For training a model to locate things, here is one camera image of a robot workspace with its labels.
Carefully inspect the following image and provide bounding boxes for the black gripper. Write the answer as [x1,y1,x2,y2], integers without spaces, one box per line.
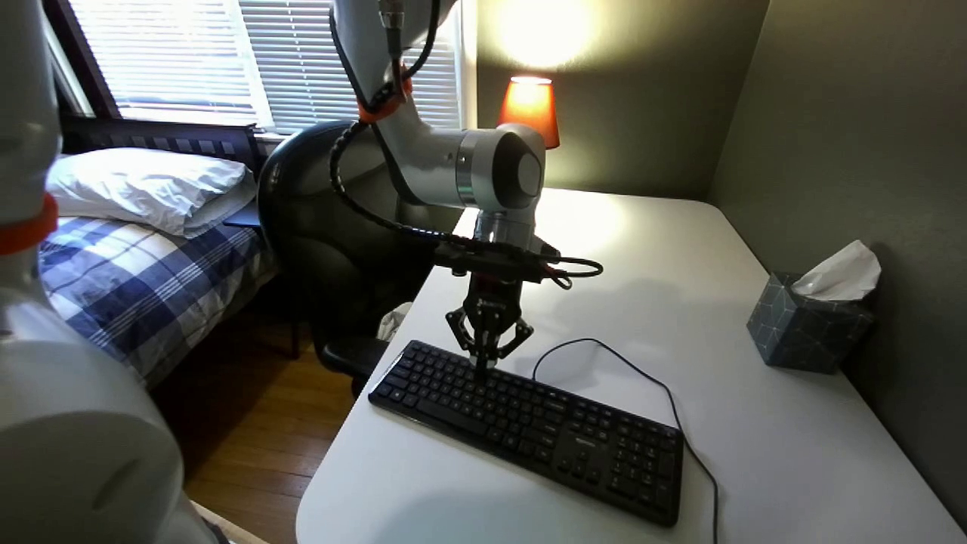
[444,272,533,368]

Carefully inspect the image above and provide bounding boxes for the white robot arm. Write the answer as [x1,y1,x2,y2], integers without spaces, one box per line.
[329,0,543,368]

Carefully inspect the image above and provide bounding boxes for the black computer keyboard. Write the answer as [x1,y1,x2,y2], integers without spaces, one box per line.
[369,340,683,524]

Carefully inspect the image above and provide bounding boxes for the white crumpled cloth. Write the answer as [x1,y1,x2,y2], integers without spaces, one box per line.
[376,303,410,340]

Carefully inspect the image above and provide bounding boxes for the black office chair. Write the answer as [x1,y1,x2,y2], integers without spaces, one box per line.
[259,119,431,388]

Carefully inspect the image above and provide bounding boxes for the orange table lamp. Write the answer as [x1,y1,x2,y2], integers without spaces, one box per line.
[502,74,559,148]

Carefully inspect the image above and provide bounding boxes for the blue patterned tissue box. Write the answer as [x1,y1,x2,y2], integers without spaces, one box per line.
[747,239,883,371]

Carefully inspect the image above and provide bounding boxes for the white pillow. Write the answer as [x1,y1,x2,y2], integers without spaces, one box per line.
[45,148,256,239]

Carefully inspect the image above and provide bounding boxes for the blue plaid bed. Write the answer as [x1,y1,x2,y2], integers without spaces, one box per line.
[39,218,275,385]

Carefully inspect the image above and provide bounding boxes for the white window blinds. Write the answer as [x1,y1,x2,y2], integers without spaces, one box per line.
[69,0,465,134]

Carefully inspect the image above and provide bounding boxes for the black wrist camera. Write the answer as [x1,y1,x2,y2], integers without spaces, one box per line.
[431,234,555,282]

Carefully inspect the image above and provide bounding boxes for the black keyboard cable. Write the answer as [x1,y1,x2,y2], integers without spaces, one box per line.
[529,335,721,544]

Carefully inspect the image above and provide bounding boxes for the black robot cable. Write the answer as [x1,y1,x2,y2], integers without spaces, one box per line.
[325,0,607,297]

